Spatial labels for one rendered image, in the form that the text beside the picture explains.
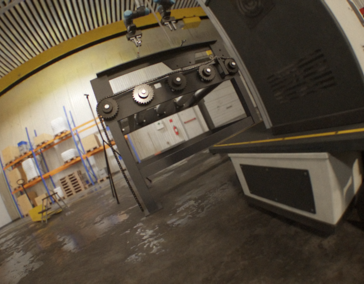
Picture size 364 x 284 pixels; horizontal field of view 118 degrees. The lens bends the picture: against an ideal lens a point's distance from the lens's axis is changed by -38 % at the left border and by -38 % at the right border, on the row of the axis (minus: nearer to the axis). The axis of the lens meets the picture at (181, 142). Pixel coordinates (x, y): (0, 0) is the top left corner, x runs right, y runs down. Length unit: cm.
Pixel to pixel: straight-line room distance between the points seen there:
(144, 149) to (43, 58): 738
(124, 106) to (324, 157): 129
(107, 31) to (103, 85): 745
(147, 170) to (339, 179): 119
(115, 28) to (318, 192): 888
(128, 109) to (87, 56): 1143
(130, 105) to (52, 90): 1126
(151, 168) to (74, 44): 799
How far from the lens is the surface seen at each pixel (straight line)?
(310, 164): 45
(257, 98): 75
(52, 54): 903
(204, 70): 156
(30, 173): 1085
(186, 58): 167
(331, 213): 50
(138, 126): 231
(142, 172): 133
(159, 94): 144
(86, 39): 881
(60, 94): 1213
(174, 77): 144
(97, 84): 149
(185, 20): 961
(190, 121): 1105
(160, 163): 134
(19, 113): 1353
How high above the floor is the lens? 44
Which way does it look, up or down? 2 degrees down
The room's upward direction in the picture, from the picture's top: 24 degrees counter-clockwise
